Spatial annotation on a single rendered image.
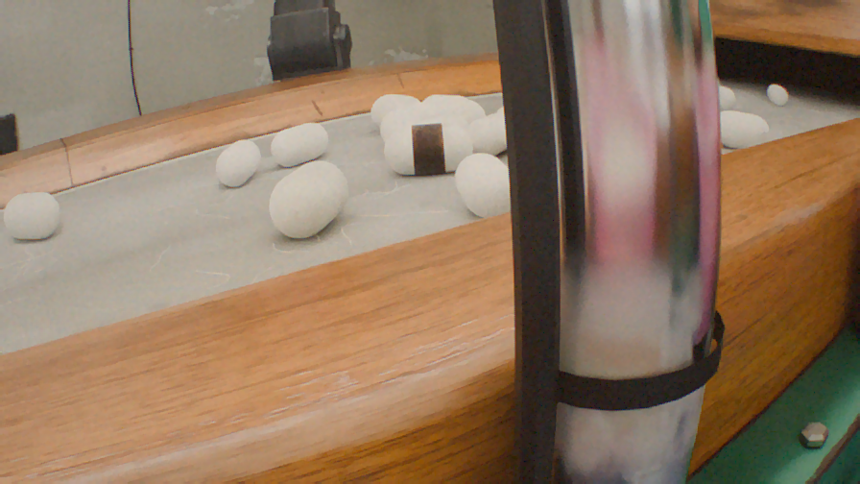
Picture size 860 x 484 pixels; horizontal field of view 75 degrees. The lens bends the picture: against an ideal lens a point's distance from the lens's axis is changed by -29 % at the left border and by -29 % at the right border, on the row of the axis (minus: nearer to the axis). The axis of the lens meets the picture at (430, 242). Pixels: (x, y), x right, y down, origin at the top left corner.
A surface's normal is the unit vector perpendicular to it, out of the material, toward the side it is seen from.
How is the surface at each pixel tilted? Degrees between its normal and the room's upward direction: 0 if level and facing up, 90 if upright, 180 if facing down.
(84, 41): 90
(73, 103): 90
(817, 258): 90
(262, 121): 45
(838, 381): 0
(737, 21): 67
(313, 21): 83
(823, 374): 0
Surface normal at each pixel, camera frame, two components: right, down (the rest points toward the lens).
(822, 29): -0.79, -0.18
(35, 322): -0.07, -0.95
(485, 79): 0.35, -0.52
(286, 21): -0.09, 0.19
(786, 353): 0.57, 0.22
